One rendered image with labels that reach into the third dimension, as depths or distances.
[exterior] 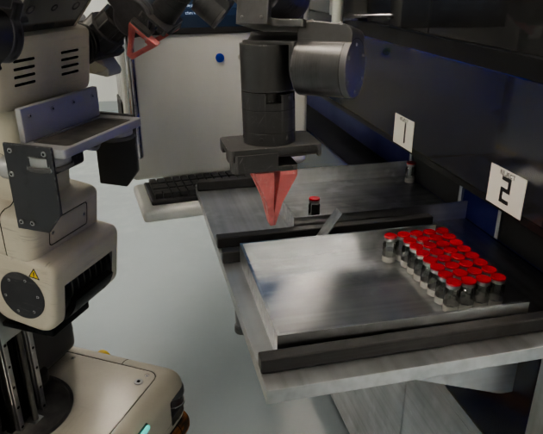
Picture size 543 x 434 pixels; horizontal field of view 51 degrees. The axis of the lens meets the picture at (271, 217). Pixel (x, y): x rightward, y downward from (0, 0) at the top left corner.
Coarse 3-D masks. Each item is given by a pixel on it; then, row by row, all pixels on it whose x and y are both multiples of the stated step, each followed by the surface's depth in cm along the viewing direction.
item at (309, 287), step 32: (256, 256) 93; (288, 256) 94; (320, 256) 95; (352, 256) 95; (256, 288) 80; (288, 288) 85; (320, 288) 85; (352, 288) 85; (384, 288) 85; (416, 288) 85; (288, 320) 77; (320, 320) 77; (352, 320) 77; (384, 320) 71; (416, 320) 72; (448, 320) 74
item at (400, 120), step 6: (396, 114) 116; (396, 120) 116; (402, 120) 114; (408, 120) 112; (396, 126) 117; (402, 126) 114; (408, 126) 112; (414, 126) 110; (396, 132) 117; (402, 132) 115; (408, 132) 112; (396, 138) 117; (402, 138) 115; (408, 138) 112; (402, 144) 115; (408, 144) 113; (408, 150) 113
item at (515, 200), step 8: (496, 168) 85; (496, 176) 85; (504, 176) 84; (512, 176) 82; (488, 184) 88; (496, 184) 86; (504, 184) 84; (512, 184) 82; (520, 184) 80; (488, 192) 88; (496, 192) 86; (512, 192) 82; (520, 192) 81; (488, 200) 88; (496, 200) 86; (504, 200) 84; (512, 200) 82; (520, 200) 81; (504, 208) 84; (512, 208) 83; (520, 208) 81; (520, 216) 81
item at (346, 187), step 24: (312, 168) 127; (336, 168) 128; (360, 168) 129; (384, 168) 131; (288, 192) 122; (312, 192) 122; (336, 192) 122; (360, 192) 122; (384, 192) 122; (408, 192) 122; (288, 216) 105; (312, 216) 102; (360, 216) 104; (384, 216) 105; (456, 216) 109
